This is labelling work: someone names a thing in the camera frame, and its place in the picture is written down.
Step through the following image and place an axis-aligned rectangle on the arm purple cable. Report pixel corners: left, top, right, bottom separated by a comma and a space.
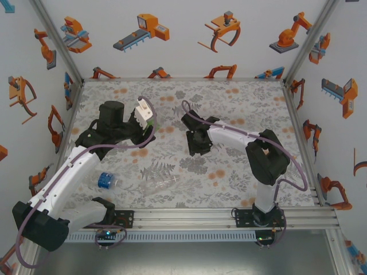
181, 99, 308, 249
15, 96, 158, 269

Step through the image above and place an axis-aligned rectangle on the slotted grey cable tray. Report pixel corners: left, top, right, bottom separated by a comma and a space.
64, 231, 258, 243

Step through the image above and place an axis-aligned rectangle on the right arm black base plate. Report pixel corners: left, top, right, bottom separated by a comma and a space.
235, 208, 287, 229

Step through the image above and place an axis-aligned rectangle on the aluminium frame rail wide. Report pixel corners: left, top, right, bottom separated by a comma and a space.
68, 207, 341, 232

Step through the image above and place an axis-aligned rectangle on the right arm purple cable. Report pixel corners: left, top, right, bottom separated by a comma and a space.
181, 99, 308, 249

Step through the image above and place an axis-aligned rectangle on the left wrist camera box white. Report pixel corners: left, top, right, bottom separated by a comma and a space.
134, 97, 154, 124

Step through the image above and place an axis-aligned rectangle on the clear bottle with blue label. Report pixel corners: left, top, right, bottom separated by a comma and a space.
94, 171, 124, 191

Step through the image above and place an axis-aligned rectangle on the aluminium table side rail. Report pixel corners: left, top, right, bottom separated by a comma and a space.
57, 81, 86, 155
282, 84, 326, 206

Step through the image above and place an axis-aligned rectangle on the thin aluminium table rail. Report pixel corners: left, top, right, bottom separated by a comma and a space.
81, 77, 287, 84

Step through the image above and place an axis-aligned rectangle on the aluminium frame post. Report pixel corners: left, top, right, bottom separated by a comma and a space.
30, 0, 86, 84
282, 0, 342, 85

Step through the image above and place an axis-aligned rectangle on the floral patterned table cloth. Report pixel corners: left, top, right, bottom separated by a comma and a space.
47, 81, 319, 209

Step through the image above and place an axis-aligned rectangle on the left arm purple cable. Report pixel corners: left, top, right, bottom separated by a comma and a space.
15, 96, 158, 269

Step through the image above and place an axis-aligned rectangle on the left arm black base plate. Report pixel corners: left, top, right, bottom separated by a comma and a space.
82, 210, 135, 229

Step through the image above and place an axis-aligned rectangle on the clear unlabelled plastic bottle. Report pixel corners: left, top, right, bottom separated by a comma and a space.
140, 174, 182, 198

